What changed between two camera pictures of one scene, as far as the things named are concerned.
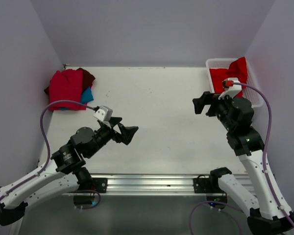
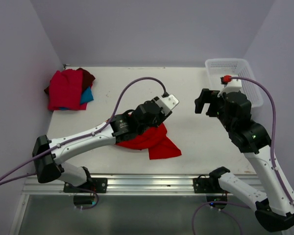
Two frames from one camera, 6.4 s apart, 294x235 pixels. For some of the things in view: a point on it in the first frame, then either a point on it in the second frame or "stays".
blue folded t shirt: [86, 96] stays
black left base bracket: [98, 184] stays
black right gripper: [214, 101] stays
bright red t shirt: [237, 69] → [156, 139]
